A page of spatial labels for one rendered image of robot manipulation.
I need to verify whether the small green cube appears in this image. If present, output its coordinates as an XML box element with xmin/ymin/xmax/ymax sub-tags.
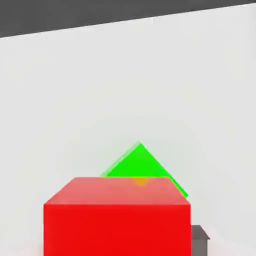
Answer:
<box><xmin>99</xmin><ymin>141</ymin><xmax>189</xmax><ymax>199</ymax></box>

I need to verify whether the small red cube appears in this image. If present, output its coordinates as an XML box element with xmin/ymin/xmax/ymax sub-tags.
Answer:
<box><xmin>43</xmin><ymin>176</ymin><xmax>192</xmax><ymax>256</ymax></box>

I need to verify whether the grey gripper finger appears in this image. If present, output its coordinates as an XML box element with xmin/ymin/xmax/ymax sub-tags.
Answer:
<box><xmin>190</xmin><ymin>224</ymin><xmax>228</xmax><ymax>256</ymax></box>

